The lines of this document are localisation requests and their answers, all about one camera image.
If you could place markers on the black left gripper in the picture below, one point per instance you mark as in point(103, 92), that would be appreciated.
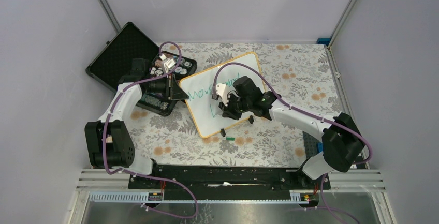
point(173, 91)

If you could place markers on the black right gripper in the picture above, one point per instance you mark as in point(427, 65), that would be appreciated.
point(228, 112)

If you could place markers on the yellow framed whiteboard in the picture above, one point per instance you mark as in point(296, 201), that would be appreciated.
point(211, 87)

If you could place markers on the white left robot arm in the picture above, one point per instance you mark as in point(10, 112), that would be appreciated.
point(109, 143)

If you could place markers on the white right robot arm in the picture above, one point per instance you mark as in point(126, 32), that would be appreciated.
point(339, 135)

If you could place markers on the black whiteboard foot clip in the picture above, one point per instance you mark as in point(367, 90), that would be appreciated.
point(222, 132)
point(251, 119)

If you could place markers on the black poker chip case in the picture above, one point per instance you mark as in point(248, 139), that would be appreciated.
point(115, 61)

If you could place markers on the floral table mat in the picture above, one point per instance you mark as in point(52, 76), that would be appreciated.
point(301, 73)

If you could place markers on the grey lego baseplate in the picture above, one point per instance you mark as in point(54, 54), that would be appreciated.
point(310, 145)

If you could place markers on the blue lego brick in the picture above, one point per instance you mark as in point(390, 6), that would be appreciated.
point(319, 147)

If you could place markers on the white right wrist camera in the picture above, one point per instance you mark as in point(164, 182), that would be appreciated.
point(220, 93)

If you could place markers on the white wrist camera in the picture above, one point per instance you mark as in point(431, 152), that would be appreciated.
point(166, 62)
point(220, 93)

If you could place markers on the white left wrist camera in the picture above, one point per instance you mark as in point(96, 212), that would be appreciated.
point(166, 62)

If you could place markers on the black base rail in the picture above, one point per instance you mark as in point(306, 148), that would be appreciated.
point(239, 183)

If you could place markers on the blue corner bracket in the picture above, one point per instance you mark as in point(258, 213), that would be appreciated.
point(323, 41)

